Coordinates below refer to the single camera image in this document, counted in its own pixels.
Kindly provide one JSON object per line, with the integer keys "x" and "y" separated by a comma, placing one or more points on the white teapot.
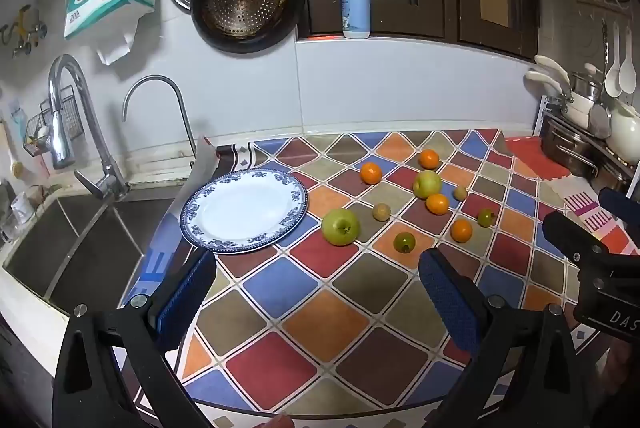
{"x": 627, "y": 132}

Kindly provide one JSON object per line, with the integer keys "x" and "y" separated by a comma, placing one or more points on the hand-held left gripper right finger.
{"x": 450, "y": 298}

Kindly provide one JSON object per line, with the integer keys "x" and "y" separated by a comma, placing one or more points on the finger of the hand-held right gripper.
{"x": 575, "y": 238}
{"x": 620, "y": 207}

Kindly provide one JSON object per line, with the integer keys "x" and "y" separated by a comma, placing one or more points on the steel skimmer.
{"x": 599, "y": 120}

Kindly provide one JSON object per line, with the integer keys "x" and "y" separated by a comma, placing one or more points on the small yellow-brown fruit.
{"x": 460, "y": 193}
{"x": 381, "y": 212}

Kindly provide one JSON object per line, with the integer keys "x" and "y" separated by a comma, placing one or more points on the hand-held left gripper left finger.
{"x": 187, "y": 298}

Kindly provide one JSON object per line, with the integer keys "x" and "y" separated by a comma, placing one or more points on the steel pot with lid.
{"x": 585, "y": 85}

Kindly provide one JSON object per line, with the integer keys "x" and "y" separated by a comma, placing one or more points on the thin gooseneck water tap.
{"x": 150, "y": 80}

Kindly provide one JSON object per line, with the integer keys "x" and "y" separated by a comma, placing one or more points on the glass cup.
{"x": 17, "y": 213}

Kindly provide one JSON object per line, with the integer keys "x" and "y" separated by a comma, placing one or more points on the small green fruit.
{"x": 404, "y": 242}
{"x": 485, "y": 218}

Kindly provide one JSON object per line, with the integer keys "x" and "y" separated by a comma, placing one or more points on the large green apple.
{"x": 341, "y": 227}

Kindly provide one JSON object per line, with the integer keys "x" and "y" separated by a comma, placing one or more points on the large steel pot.
{"x": 565, "y": 147}

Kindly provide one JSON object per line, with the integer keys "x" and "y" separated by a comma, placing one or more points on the steel kitchen sink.
{"x": 75, "y": 248}

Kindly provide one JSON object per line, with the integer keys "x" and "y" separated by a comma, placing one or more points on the blue rimmed white plate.
{"x": 245, "y": 213}

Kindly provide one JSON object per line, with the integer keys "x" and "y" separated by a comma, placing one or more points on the chrome kitchen faucet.
{"x": 62, "y": 122}

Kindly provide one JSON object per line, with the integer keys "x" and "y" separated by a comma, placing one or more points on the white plastic spoon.
{"x": 613, "y": 80}
{"x": 627, "y": 75}

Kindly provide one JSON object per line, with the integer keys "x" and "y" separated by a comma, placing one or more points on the colourful diamond patterned tablecloth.
{"x": 310, "y": 288}

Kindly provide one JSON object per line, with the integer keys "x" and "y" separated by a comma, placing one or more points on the red mat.
{"x": 537, "y": 155}

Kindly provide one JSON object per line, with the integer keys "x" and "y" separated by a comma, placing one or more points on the yellow wall hook rack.
{"x": 22, "y": 25}

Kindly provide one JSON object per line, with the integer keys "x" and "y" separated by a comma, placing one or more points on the orange mandarin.
{"x": 429, "y": 158}
{"x": 371, "y": 173}
{"x": 437, "y": 204}
{"x": 461, "y": 230}

